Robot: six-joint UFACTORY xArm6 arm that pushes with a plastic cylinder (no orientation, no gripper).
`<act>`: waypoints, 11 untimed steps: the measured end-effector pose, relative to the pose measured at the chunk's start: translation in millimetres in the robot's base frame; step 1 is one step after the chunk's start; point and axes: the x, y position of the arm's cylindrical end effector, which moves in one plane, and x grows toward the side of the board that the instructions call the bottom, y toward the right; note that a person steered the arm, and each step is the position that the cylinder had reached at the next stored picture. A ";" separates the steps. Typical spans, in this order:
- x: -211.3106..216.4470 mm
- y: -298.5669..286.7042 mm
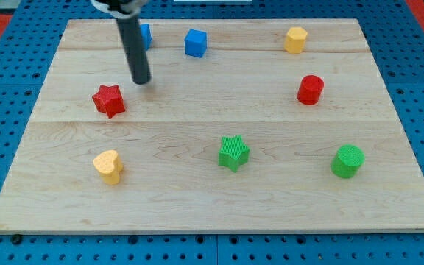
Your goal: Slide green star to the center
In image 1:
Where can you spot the yellow hexagon block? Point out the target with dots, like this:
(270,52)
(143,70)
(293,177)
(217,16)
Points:
(295,39)

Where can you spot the red cylinder block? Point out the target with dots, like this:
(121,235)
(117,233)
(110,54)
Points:
(310,89)

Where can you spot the green cylinder block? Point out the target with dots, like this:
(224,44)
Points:
(347,161)

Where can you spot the blue block behind rod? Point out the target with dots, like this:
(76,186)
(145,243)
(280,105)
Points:
(146,35)

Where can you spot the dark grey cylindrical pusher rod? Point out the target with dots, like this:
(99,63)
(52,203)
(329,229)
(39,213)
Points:
(134,49)

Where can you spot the green star block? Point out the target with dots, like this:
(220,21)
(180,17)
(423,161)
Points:
(233,152)

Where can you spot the robot wrist mount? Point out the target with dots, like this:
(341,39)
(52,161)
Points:
(119,8)

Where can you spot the yellow heart block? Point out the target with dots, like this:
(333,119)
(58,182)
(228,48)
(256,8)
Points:
(108,164)

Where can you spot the wooden board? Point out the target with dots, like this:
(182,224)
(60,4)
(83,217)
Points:
(169,137)

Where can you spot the blue cube block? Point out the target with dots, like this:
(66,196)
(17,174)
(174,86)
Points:
(196,43)

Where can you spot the red star block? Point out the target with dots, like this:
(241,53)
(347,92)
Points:
(108,100)

